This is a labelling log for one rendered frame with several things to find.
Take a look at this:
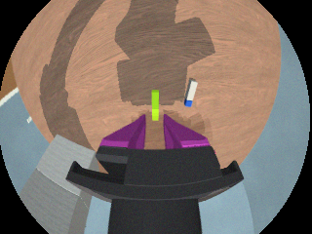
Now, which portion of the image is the small blue block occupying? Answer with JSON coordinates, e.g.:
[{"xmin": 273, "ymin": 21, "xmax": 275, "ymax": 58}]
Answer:
[{"xmin": 184, "ymin": 99, "xmax": 193, "ymax": 107}]

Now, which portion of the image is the lime green rod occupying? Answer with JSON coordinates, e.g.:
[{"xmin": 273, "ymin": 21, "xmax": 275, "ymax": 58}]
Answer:
[{"xmin": 152, "ymin": 90, "xmax": 159, "ymax": 121}]

